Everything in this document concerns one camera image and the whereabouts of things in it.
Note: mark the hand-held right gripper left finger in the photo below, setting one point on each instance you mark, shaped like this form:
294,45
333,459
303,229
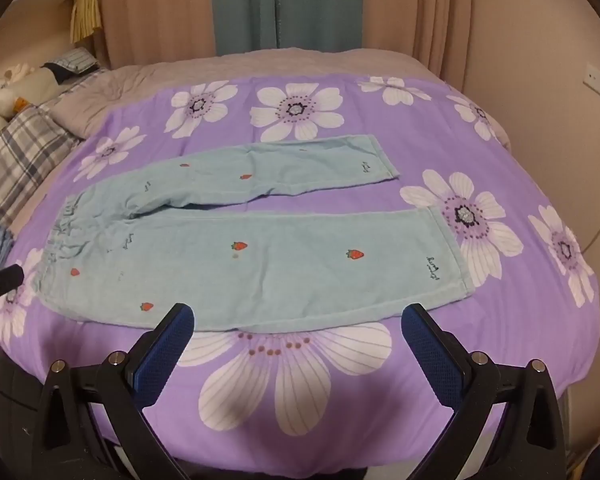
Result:
164,356

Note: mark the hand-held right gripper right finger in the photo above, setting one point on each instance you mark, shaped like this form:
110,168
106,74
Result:
431,356

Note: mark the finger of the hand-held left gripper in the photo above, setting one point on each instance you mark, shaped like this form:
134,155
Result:
5,279

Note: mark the light blue strawberry print pants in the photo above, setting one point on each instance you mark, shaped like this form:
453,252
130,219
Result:
280,260

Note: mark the purple floral blanket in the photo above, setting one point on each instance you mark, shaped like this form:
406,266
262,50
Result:
480,360

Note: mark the plaid pillow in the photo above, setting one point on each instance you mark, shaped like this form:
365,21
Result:
20,155

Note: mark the white plush toy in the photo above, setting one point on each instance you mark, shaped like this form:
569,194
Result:
5,90

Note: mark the striped blue pillow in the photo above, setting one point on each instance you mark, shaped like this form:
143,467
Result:
75,62

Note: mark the white bedside shelf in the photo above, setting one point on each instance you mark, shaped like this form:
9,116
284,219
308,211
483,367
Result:
45,10

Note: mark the yellow tassel ornament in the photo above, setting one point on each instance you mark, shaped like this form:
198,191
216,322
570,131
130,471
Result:
85,15

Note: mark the beige curtain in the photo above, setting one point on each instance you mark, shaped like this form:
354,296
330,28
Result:
440,10
155,10

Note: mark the teal curtain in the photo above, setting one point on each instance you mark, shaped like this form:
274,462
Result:
260,5

